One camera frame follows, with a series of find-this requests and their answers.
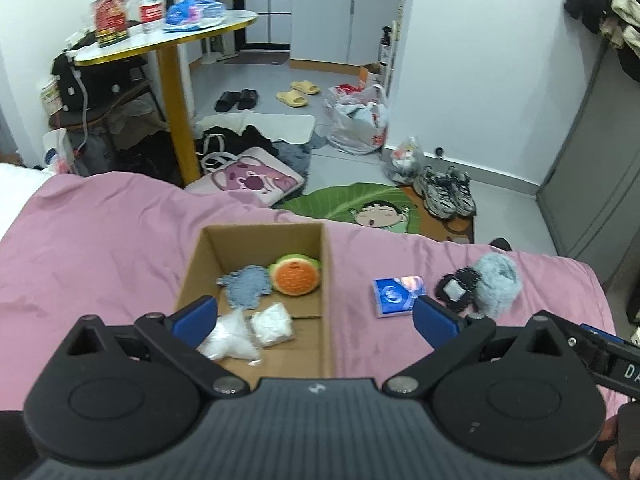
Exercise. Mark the clear bag of items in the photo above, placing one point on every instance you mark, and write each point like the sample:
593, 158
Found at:
404, 163

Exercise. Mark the brown cardboard box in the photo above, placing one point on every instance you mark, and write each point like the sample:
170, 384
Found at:
224, 248

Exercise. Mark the pink bed sheet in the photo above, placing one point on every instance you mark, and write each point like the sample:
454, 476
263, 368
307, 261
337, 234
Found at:
118, 245

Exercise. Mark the grey sneaker left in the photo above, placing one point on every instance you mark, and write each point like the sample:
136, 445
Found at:
433, 188

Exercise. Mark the yellow slipper far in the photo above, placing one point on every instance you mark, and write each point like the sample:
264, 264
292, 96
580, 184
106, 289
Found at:
306, 87

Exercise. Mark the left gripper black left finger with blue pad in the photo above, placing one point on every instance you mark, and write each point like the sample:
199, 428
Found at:
173, 341

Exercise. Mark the water bottle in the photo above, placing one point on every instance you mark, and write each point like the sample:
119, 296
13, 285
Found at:
151, 14

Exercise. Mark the red snack package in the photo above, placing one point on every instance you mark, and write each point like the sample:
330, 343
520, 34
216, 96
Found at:
110, 20

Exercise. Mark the black slipper left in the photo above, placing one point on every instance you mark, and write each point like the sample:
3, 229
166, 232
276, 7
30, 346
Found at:
226, 101

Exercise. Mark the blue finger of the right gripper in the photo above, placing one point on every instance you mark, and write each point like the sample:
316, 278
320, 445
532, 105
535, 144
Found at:
602, 334

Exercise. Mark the grey sneaker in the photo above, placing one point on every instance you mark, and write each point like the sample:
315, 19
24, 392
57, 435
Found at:
460, 192
433, 188

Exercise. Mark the person's right hand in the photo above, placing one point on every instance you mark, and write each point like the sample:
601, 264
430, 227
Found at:
608, 440

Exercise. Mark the black slipper right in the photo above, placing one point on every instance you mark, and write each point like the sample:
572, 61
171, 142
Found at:
248, 99

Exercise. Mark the black clothes pile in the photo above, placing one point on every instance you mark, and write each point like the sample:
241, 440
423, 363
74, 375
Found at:
218, 140

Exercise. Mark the yellow slipper near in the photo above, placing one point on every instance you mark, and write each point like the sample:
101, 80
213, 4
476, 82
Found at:
292, 98

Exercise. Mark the black stitched fabric pouch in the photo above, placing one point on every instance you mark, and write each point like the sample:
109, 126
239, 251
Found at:
457, 291

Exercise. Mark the grey blue floor rug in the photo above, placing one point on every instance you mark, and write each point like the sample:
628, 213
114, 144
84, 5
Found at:
298, 157

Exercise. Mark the blue plastic bag on table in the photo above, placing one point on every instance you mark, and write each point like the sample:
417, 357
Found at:
192, 15

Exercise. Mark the white kitchen cabinet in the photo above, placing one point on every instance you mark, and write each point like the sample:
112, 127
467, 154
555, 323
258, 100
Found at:
346, 32

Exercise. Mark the grey cabinet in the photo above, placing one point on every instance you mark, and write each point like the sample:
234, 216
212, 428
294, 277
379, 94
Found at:
590, 199

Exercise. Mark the yellow leg round table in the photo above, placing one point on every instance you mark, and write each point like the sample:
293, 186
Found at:
165, 46

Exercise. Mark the white plastic bag bundle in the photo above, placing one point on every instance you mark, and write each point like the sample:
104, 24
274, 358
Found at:
272, 325

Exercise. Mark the white red shopping bag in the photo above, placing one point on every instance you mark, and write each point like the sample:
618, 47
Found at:
359, 118

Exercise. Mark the blue denim cloth piece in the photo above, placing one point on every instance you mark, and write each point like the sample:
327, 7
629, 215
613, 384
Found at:
244, 288

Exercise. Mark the black polka dot bag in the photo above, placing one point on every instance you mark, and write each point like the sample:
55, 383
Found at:
95, 84

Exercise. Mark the green leaf cartoon rug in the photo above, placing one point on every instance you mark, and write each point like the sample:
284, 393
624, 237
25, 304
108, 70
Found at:
396, 209

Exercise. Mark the grey fluffy cloth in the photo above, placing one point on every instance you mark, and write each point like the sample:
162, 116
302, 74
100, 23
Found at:
499, 284

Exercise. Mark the blue tissue pack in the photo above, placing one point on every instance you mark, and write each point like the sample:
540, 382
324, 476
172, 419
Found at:
396, 296

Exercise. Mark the yellow slipper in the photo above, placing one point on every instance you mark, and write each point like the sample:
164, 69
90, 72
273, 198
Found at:
306, 87
292, 98

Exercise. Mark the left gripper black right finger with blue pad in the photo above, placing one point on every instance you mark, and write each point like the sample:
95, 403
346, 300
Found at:
456, 341

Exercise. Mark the grey sneaker right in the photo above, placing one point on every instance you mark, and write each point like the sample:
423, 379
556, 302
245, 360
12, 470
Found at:
460, 192

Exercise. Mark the black slipper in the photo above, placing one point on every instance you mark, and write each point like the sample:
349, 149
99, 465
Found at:
226, 101
248, 99

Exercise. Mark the white floor mat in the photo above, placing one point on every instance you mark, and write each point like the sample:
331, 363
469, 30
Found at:
292, 129

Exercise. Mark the clear plastic bag of filling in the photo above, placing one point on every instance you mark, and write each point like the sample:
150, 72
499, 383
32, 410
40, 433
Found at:
231, 338

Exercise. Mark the hamburger plush toy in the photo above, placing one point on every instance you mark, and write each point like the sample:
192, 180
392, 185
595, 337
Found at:
295, 275

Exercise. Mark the pink bear cushion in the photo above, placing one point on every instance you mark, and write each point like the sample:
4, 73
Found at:
254, 170

